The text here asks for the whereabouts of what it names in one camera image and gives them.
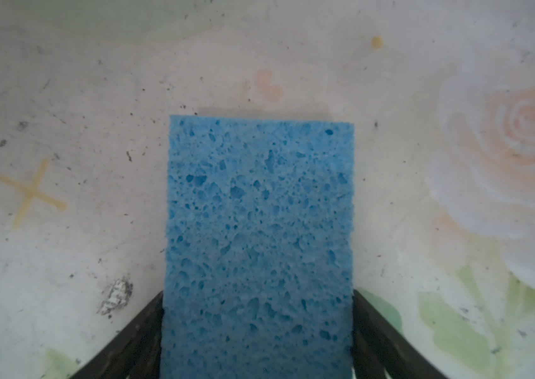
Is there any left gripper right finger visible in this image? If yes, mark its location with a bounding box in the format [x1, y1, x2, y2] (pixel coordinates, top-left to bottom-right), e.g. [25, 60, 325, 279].
[352, 290, 446, 379]

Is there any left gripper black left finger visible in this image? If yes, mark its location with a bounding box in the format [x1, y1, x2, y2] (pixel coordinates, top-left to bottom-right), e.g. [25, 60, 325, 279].
[71, 293, 163, 379]

